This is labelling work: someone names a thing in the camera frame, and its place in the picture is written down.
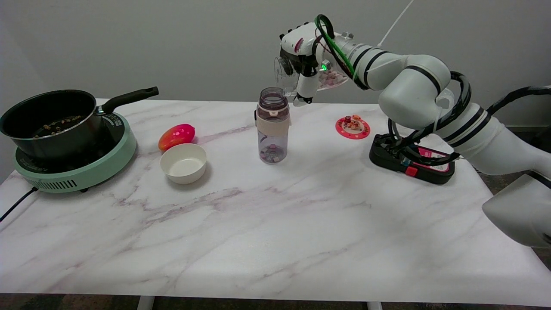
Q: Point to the clear purple-tinted bottle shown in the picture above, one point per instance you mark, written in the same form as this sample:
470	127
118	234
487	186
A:
272	125

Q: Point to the clear small measuring cup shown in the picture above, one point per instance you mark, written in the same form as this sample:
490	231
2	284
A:
301	79

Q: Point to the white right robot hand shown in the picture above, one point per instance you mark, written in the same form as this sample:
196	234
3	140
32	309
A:
301	51

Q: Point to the white small bowl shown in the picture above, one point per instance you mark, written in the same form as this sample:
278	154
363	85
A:
184	163

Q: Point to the red orange toy mango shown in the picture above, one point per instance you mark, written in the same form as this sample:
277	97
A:
176	136

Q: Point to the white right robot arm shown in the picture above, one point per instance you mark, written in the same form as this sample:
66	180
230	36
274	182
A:
452	112

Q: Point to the red round toy plate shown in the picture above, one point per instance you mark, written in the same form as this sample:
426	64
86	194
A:
353	128

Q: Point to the black device with pink label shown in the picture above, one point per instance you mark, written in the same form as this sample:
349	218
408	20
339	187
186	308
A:
426	170

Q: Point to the mint green induction cooker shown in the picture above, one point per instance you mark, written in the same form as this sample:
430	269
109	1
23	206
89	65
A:
82	165

